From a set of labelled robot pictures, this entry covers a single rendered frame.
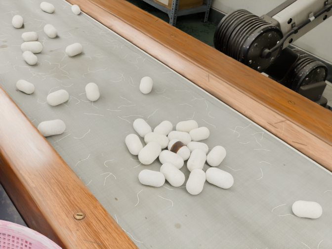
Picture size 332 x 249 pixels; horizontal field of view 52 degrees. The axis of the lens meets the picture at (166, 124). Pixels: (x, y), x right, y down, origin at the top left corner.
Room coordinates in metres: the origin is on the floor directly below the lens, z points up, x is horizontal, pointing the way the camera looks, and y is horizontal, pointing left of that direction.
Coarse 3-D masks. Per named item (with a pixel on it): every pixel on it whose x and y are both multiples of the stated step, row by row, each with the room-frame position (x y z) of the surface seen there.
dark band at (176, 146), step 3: (177, 141) 0.36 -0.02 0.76; (180, 141) 0.36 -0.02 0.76; (174, 144) 0.36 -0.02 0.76; (177, 144) 0.36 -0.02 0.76; (180, 144) 0.36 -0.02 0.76; (183, 144) 0.36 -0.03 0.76; (171, 147) 0.36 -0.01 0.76; (174, 147) 0.35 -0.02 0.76; (177, 147) 0.35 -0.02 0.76; (180, 147) 0.35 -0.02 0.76; (171, 150) 0.35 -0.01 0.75; (174, 150) 0.35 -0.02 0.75; (177, 150) 0.35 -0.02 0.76
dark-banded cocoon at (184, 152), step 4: (172, 140) 0.37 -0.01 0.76; (176, 140) 0.36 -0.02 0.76; (168, 144) 0.36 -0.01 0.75; (172, 144) 0.36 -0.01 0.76; (168, 148) 0.36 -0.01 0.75; (180, 148) 0.35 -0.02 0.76; (184, 148) 0.35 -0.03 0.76; (188, 148) 0.36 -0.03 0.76; (180, 152) 0.35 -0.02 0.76; (184, 152) 0.35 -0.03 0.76; (188, 152) 0.35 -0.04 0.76; (184, 156) 0.34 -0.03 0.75; (188, 156) 0.35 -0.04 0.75; (184, 160) 0.34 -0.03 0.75
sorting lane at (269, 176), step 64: (0, 0) 0.83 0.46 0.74; (64, 0) 0.90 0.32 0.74; (0, 64) 0.53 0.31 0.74; (64, 64) 0.56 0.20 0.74; (128, 64) 0.60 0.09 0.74; (128, 128) 0.40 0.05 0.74; (256, 128) 0.45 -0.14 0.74; (128, 192) 0.28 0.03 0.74; (256, 192) 0.31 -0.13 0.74; (320, 192) 0.33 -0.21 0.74
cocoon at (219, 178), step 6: (210, 168) 0.32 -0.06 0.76; (216, 168) 0.32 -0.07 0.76; (210, 174) 0.31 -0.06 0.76; (216, 174) 0.31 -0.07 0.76; (222, 174) 0.31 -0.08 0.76; (228, 174) 0.31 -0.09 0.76; (210, 180) 0.31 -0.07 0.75; (216, 180) 0.31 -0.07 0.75; (222, 180) 0.31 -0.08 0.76; (228, 180) 0.31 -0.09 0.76; (222, 186) 0.30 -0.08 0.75; (228, 186) 0.30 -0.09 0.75
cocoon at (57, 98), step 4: (56, 92) 0.44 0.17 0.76; (60, 92) 0.44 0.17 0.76; (64, 92) 0.44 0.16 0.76; (48, 96) 0.43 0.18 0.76; (52, 96) 0.43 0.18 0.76; (56, 96) 0.43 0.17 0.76; (60, 96) 0.43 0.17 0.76; (64, 96) 0.44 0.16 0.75; (68, 96) 0.44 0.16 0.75; (48, 100) 0.42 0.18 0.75; (52, 100) 0.42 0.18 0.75; (56, 100) 0.43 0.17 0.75; (60, 100) 0.43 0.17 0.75; (64, 100) 0.44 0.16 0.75; (52, 104) 0.42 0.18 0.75; (56, 104) 0.43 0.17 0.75
